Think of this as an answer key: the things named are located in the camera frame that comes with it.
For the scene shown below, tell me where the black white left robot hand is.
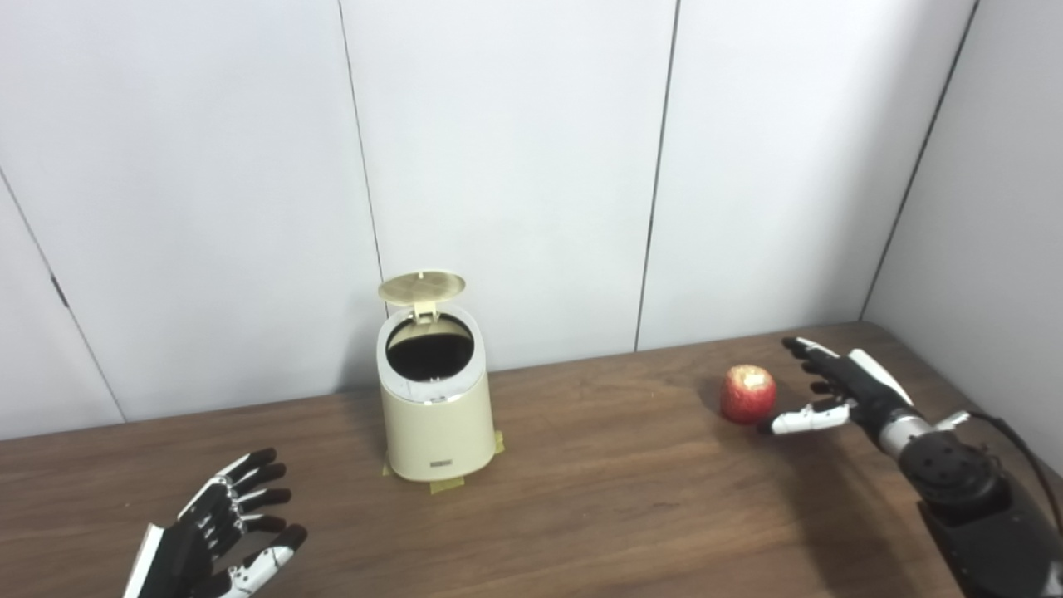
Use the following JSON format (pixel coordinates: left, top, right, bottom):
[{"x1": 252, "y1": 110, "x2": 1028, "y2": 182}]
[{"x1": 123, "y1": 448, "x2": 308, "y2": 598}]

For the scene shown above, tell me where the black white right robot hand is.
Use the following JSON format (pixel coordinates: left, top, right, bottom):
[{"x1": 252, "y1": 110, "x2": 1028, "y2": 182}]
[{"x1": 757, "y1": 336, "x2": 918, "y2": 441}]

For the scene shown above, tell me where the red bitten apple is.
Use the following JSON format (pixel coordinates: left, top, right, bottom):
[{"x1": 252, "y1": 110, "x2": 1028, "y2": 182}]
[{"x1": 719, "y1": 365, "x2": 778, "y2": 425}]

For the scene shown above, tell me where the round cream bin lid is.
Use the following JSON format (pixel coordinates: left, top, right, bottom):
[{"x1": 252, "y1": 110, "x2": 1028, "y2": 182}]
[{"x1": 378, "y1": 269, "x2": 467, "y2": 323}]

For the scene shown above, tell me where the cream-colored plastic bin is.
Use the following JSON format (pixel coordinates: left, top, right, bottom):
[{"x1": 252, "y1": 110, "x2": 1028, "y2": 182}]
[{"x1": 376, "y1": 304, "x2": 497, "y2": 483}]

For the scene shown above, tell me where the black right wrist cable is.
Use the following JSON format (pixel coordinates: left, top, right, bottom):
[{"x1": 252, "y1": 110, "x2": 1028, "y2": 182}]
[{"x1": 934, "y1": 409, "x2": 1063, "y2": 532}]

